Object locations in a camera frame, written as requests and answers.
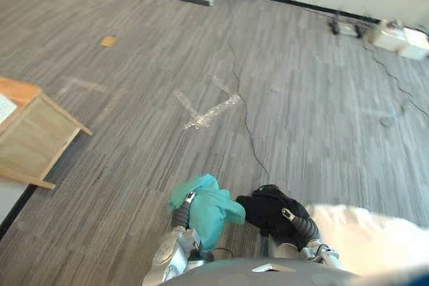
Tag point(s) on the black cloth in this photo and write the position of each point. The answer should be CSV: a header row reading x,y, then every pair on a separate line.
x,y
264,207

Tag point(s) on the dark robot torso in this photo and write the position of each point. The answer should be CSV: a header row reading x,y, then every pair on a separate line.
x,y
254,274

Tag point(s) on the wooden bedside table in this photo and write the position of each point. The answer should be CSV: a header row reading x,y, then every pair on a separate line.
x,y
33,138

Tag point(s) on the white bed sheet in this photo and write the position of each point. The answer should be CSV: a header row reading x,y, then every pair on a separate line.
x,y
368,235

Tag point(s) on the clear floor tape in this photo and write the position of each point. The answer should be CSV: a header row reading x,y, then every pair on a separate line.
x,y
88,85
209,112

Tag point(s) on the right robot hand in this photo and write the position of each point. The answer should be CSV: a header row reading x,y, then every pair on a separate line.
x,y
303,227

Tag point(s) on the white patterned pad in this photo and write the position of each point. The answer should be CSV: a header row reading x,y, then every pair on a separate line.
x,y
5,108

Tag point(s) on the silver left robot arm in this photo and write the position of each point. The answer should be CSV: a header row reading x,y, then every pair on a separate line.
x,y
169,259

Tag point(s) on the teal cloth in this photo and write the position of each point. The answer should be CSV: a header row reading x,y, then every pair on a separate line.
x,y
209,210

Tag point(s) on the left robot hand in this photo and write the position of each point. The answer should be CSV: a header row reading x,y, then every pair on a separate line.
x,y
182,214

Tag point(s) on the white device box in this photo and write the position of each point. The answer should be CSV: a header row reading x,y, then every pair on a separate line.
x,y
399,39

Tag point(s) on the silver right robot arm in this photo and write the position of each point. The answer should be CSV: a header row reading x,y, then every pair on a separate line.
x,y
323,255

